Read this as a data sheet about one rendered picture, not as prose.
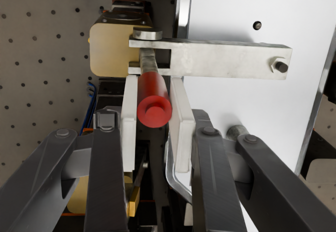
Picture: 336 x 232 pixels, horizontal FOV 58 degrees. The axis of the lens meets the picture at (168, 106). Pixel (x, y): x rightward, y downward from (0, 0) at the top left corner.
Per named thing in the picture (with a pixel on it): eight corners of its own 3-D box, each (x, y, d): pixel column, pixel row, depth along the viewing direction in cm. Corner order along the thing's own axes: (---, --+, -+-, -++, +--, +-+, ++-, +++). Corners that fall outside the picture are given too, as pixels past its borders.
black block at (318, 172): (281, 112, 79) (358, 184, 52) (245, 111, 77) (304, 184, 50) (286, 93, 77) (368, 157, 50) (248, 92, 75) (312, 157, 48)
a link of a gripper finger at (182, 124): (180, 121, 14) (196, 122, 14) (170, 76, 21) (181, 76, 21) (175, 174, 16) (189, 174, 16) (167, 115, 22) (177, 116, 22)
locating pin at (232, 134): (242, 139, 46) (258, 163, 40) (221, 138, 46) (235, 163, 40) (245, 120, 45) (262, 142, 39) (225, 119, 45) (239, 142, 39)
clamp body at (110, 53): (144, 30, 67) (153, 82, 34) (98, 27, 66) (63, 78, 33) (145, -2, 64) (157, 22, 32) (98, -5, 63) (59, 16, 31)
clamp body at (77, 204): (133, 103, 73) (131, 215, 39) (87, 102, 72) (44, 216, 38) (133, 77, 71) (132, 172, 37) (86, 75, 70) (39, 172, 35)
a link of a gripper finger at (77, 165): (117, 181, 13) (47, 180, 13) (123, 128, 18) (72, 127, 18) (118, 152, 13) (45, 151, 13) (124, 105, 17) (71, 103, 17)
